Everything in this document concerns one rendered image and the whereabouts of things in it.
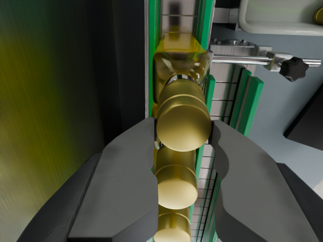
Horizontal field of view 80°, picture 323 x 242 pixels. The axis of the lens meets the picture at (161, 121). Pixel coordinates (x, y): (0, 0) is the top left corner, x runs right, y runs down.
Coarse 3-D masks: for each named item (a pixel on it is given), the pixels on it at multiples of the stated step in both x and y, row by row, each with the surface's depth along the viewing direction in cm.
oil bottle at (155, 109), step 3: (153, 102) 23; (153, 105) 22; (156, 105) 22; (153, 108) 21; (156, 108) 21; (153, 111) 21; (156, 111) 21; (153, 114) 21; (156, 114) 21; (153, 117) 21; (156, 117) 20; (156, 141) 21; (159, 141) 21; (156, 144) 21; (159, 144) 21; (156, 147) 22; (159, 147) 21; (192, 150) 22
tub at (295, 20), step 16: (256, 0) 41; (272, 0) 41; (288, 0) 40; (304, 0) 40; (320, 0) 40; (240, 16) 36; (256, 16) 42; (272, 16) 42; (288, 16) 42; (304, 16) 42; (256, 32) 37; (272, 32) 37; (288, 32) 37; (304, 32) 37; (320, 32) 37
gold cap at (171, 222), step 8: (160, 208) 19; (168, 208) 18; (184, 208) 19; (160, 216) 18; (168, 216) 17; (176, 216) 17; (184, 216) 18; (160, 224) 17; (168, 224) 17; (176, 224) 17; (184, 224) 17; (160, 232) 17; (168, 232) 17; (176, 232) 17; (184, 232) 17; (160, 240) 17; (168, 240) 17; (176, 240) 17; (184, 240) 17
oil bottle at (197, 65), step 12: (168, 36) 29; (180, 36) 30; (192, 36) 30; (168, 48) 20; (180, 48) 20; (192, 48) 20; (156, 60) 18; (168, 60) 17; (180, 60) 17; (192, 60) 17; (204, 60) 17; (156, 72) 18; (168, 72) 17; (180, 72) 17; (192, 72) 17; (204, 72) 17; (156, 84) 18; (204, 84) 18; (156, 96) 19; (204, 96) 19
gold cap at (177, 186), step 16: (160, 160) 16; (176, 160) 15; (192, 160) 16; (160, 176) 14; (176, 176) 14; (192, 176) 15; (160, 192) 14; (176, 192) 14; (192, 192) 14; (176, 208) 15
